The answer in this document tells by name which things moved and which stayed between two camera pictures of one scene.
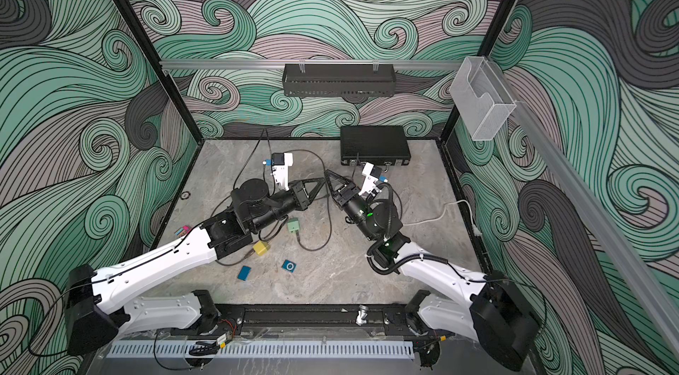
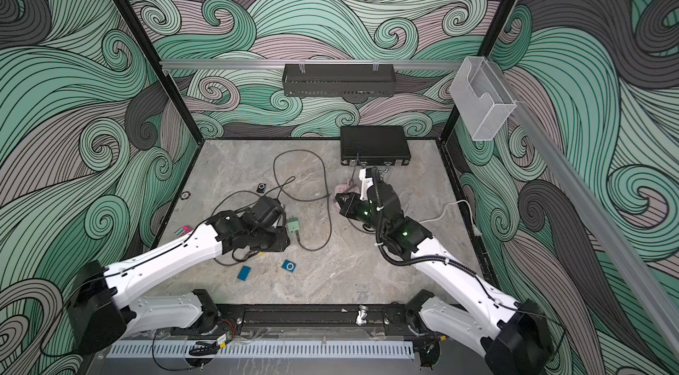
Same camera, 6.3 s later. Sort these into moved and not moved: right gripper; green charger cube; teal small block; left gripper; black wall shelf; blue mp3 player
Moved: left gripper; right gripper
Not moved: green charger cube; teal small block; blue mp3 player; black wall shelf
